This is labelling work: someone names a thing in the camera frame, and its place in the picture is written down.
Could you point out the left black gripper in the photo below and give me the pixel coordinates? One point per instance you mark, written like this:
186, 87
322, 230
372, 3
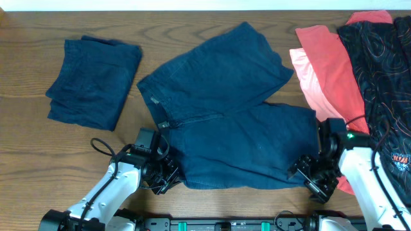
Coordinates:
174, 177

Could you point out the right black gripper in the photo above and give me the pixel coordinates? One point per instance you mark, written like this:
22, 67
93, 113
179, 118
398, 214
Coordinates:
320, 193

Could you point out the navy shorts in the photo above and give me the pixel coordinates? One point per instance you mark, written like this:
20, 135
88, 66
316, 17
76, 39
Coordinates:
211, 104
94, 82

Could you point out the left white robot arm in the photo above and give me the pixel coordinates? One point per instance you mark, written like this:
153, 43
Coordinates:
100, 208

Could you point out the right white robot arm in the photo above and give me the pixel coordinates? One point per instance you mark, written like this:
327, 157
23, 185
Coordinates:
349, 154

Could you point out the folded navy shorts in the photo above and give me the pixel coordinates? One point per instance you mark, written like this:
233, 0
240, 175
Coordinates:
94, 82

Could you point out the black patterned shorts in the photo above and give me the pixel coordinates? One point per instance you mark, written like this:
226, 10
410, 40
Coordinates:
380, 56

